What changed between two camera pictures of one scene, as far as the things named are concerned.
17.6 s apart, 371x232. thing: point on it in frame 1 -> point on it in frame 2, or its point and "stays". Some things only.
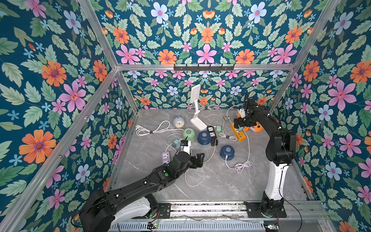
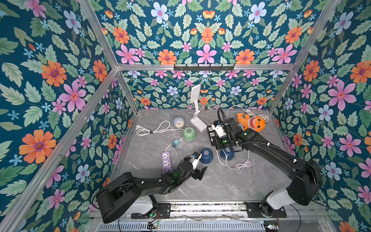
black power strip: (214, 141) stays
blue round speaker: (227, 150) stays
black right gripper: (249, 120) -> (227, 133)
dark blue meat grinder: (204, 137) -> (207, 155)
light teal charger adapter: (175, 143) stays
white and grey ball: (178, 122) stays
